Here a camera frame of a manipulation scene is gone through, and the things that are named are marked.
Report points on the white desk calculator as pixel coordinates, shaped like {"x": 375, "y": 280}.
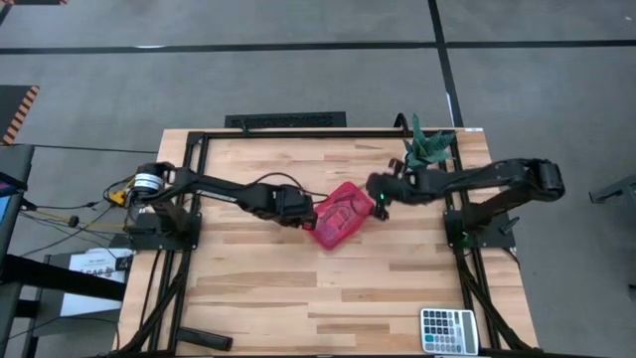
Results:
{"x": 447, "y": 332}

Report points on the white printed paper sheet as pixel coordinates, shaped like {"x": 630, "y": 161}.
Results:
{"x": 94, "y": 263}

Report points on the grey chair base leg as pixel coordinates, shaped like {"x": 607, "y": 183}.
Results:
{"x": 616, "y": 189}

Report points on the black metal table frame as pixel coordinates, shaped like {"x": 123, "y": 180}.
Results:
{"x": 323, "y": 134}

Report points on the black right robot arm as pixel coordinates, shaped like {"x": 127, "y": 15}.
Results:
{"x": 497, "y": 174}

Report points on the pink plastic pencil case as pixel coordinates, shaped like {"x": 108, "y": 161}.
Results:
{"x": 340, "y": 219}

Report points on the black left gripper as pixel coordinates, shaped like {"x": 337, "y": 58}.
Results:
{"x": 293, "y": 206}

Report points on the green snake plant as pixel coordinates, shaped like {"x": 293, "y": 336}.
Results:
{"x": 427, "y": 146}

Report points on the black floor vent grille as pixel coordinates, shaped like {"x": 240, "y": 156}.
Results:
{"x": 285, "y": 120}

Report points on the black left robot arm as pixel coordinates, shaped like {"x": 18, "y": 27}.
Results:
{"x": 213, "y": 186}

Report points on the black flat bar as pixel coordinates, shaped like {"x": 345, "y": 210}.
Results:
{"x": 204, "y": 339}

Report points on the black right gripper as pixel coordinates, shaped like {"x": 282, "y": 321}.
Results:
{"x": 397, "y": 189}

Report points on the black hazard-striped floor mat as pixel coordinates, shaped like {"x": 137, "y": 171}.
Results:
{"x": 12, "y": 109}

